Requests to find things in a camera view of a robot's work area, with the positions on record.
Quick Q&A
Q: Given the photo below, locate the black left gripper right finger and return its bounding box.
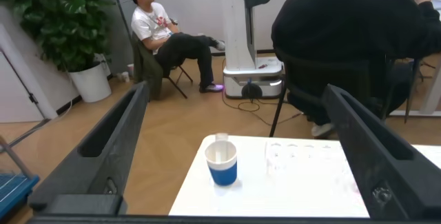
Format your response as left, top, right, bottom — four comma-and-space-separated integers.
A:
322, 83, 441, 222

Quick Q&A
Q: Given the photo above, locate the green leafy plant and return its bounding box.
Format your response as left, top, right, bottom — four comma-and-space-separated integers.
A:
0, 0, 117, 74

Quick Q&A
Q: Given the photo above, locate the blue white paper cup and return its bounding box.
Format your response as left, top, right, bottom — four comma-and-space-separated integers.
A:
204, 139, 238, 187

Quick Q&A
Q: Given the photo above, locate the white plant pot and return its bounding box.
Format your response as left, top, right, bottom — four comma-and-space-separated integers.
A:
68, 61, 113, 104

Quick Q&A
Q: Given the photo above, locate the blue plastic basket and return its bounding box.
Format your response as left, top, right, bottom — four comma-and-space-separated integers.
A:
0, 134, 41, 218

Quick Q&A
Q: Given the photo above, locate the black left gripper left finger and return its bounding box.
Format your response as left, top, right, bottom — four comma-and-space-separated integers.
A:
28, 81, 151, 218

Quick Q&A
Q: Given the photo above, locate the black floor cable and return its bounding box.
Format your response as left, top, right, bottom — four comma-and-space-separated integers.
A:
220, 85, 305, 128

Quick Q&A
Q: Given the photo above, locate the black office chair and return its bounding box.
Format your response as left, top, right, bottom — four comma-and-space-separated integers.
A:
268, 47, 422, 139

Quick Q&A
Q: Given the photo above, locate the clear acrylic test tube rack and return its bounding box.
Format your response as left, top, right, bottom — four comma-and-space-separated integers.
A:
263, 140, 362, 197

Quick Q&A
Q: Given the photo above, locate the black folding chair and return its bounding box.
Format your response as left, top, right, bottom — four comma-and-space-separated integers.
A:
161, 63, 194, 100

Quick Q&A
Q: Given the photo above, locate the white robot tower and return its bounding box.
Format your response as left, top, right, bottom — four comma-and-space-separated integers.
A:
220, 0, 285, 100

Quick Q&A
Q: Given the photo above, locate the person in black sweater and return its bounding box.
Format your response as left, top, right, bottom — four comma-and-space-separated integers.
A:
271, 0, 441, 139

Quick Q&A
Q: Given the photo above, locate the dark green jacket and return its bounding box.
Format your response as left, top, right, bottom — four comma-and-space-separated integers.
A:
131, 32, 165, 101

